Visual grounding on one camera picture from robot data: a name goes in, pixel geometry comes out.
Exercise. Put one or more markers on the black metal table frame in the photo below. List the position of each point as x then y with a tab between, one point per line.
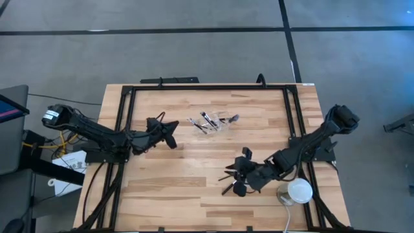
210	87

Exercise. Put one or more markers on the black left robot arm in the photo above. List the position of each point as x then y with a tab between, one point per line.
97	132

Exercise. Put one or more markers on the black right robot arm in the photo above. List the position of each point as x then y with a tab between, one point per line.
307	145

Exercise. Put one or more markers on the black powder makeup brush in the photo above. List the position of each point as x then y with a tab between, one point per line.
227	190

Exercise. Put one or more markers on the black floor stand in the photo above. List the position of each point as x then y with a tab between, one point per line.
401	123

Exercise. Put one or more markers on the monitor with blue screen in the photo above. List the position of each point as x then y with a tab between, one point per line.
11	110

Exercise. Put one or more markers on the clear acrylic brush organizer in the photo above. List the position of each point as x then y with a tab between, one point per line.
216	130

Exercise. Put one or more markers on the thin black makeup brush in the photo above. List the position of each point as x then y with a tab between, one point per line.
224	178
198	126
208	119

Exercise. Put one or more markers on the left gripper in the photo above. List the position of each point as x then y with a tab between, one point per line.
155	136

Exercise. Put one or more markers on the black power strip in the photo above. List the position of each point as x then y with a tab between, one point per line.
169	80

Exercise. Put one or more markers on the white paper sheet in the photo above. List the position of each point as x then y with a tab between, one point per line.
69	166

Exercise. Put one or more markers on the table lamp with white shade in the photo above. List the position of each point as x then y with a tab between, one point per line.
299	190

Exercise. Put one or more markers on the black computer mouse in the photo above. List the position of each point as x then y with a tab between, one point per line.
13	226

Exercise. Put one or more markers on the black desk beam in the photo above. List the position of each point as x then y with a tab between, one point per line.
51	168

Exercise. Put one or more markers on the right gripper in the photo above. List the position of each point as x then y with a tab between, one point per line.
249	171

